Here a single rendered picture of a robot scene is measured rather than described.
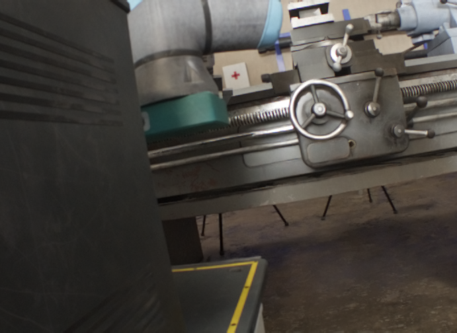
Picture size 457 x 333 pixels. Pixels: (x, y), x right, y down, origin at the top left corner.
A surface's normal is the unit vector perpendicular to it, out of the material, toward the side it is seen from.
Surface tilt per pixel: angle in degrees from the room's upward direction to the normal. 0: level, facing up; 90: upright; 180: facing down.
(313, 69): 90
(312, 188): 90
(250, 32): 137
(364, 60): 90
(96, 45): 90
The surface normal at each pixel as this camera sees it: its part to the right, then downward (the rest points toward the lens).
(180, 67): 0.32, -0.37
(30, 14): 0.96, -0.17
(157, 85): -0.21, -0.27
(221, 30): 0.27, 0.57
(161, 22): 0.12, 0.02
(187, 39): 0.65, -0.09
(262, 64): -0.21, 0.08
